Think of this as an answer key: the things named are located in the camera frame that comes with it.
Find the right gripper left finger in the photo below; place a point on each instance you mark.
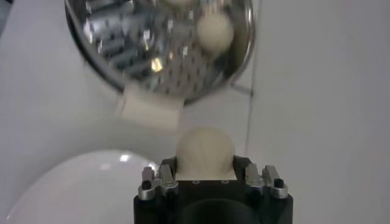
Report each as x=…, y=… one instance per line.
x=166, y=178

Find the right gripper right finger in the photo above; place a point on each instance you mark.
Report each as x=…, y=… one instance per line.
x=254, y=176

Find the perforated steel steamer basket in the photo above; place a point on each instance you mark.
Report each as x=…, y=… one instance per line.
x=137, y=45

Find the cream electric cooker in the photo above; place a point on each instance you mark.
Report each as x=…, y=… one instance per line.
x=149, y=121

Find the white round plate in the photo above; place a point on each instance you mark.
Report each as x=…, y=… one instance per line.
x=76, y=188

